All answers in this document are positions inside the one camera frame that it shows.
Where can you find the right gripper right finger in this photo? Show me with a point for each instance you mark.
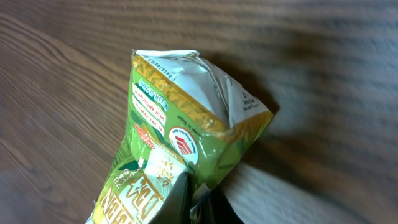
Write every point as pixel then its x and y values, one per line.
pixel 214 208

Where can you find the green yellow snack bar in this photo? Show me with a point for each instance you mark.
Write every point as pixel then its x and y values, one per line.
pixel 184 114

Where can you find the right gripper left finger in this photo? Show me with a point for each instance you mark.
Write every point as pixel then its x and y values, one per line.
pixel 176 207

